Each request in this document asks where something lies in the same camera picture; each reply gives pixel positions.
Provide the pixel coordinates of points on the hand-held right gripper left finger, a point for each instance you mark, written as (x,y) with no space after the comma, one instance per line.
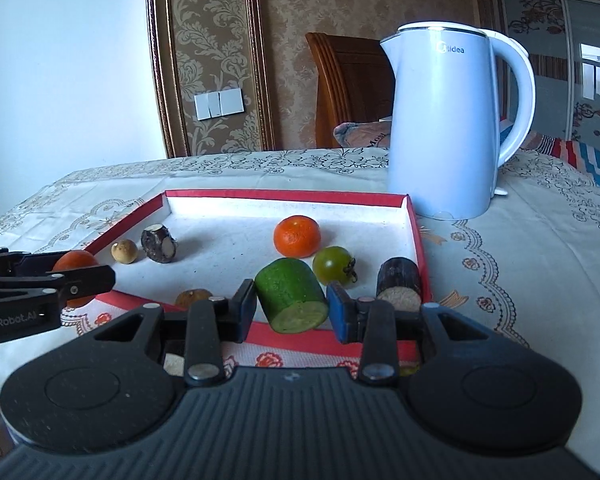
(245,310)

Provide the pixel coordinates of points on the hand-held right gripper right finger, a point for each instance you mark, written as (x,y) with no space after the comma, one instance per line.
(337,310)

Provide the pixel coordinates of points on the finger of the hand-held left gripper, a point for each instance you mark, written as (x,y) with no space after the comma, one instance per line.
(90,280)
(25,264)

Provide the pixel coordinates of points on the mandarin orange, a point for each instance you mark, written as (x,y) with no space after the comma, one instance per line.
(296,235)
(78,260)

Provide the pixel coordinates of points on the brown longan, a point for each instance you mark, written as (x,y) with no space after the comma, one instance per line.
(194,297)
(124,251)

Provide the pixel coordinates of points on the green cucumber piece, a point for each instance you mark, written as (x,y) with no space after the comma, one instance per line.
(290,295)

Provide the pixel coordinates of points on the green tomato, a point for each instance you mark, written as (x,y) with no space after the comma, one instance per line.
(332,262)
(409,371)

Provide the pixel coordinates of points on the dark brown water chestnut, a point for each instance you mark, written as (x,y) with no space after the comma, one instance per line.
(159,244)

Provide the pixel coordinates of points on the red shallow box tray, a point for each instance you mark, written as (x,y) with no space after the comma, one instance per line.
(300,197)

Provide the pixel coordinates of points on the dark eggplant piece in tray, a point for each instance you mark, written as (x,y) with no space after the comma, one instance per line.
(399,282)

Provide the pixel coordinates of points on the white kettle base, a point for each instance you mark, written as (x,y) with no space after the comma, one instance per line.
(500,191)

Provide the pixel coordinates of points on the white electric kettle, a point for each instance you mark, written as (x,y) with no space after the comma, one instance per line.
(440,135)

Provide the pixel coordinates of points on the brown wooden chair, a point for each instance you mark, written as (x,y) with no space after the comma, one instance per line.
(350,85)

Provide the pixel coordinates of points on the striped blanket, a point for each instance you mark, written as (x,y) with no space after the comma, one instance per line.
(590,160)

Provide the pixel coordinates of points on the sliding door wardrobe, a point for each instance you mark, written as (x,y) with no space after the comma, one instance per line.
(550,60)

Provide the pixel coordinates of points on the white wall light switch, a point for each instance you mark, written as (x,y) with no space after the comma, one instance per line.
(219,104)

